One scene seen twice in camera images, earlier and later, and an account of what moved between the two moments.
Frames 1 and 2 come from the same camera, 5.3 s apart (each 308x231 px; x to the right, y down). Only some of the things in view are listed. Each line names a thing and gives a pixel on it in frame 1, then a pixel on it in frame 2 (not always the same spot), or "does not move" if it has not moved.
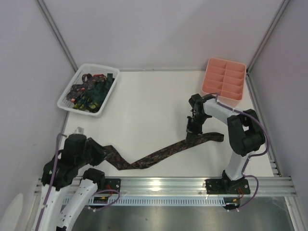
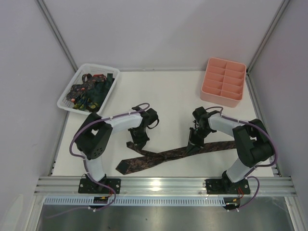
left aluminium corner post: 47,16 does not move
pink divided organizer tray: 225,79 does not move
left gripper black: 96,153 -> 139,137
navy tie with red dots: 77,90 does not move
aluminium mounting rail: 160,186 does not move
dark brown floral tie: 121,163 -> 129,167
